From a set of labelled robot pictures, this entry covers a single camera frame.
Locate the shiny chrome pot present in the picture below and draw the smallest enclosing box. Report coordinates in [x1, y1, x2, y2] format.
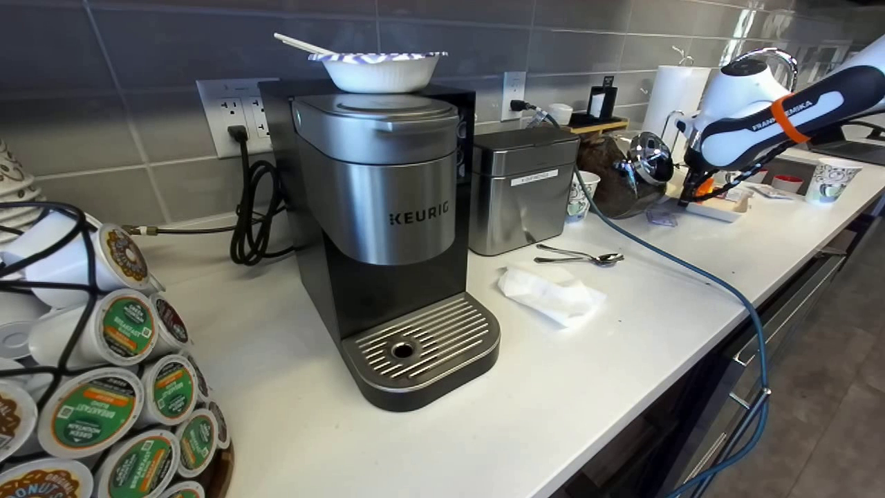
[621, 130, 677, 192]

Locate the green label coffee pod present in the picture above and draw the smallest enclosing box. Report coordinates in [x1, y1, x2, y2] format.
[140, 353, 205, 429]
[161, 478, 208, 498]
[25, 285, 164, 371]
[94, 427, 182, 498]
[35, 366, 147, 463]
[173, 407, 222, 481]

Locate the dark label coffee pod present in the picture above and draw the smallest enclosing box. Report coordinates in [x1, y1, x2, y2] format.
[148, 293, 193, 353]

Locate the stainless steel napkin dispenser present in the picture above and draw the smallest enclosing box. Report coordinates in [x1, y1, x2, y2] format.
[468, 126, 581, 260]

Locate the white plastic spoon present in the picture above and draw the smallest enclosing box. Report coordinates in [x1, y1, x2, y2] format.
[270, 30, 341, 62]

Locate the black wire pod carousel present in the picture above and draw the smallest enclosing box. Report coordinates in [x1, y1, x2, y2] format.
[0, 196, 238, 498]

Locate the brown label coffee pod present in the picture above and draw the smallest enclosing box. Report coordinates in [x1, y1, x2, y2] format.
[16, 216, 154, 299]
[0, 377, 40, 465]
[0, 456, 97, 498]

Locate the white foam bowl purple print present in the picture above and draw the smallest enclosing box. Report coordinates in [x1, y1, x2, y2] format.
[306, 47, 451, 98]

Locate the white paper towel roll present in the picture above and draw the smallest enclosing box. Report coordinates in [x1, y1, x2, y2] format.
[642, 63, 713, 141]

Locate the white paper napkin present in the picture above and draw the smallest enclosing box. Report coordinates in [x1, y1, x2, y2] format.
[495, 263, 607, 333]

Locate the small black device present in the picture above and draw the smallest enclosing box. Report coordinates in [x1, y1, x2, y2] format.
[587, 76, 619, 123]

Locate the small white cup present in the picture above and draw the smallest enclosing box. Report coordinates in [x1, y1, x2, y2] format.
[567, 169, 602, 225]

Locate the silver black Keurig coffee machine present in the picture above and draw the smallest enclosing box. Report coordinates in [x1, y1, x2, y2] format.
[288, 87, 505, 416]

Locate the white wall outlet plate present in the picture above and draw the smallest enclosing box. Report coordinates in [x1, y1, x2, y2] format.
[498, 69, 530, 126]
[193, 77, 280, 158]

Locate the metal drawer handle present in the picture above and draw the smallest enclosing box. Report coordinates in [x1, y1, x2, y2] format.
[731, 259, 845, 368]
[728, 384, 775, 416]

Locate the black power cord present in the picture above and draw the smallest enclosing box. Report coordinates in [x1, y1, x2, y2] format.
[223, 123, 298, 271]

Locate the blue cable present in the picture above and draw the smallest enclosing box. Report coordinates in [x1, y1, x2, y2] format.
[569, 163, 776, 498]

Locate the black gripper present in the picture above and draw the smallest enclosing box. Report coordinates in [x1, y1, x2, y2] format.
[684, 137, 740, 199]

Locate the white foam food container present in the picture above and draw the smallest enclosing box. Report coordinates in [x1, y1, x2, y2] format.
[679, 180, 772, 227]

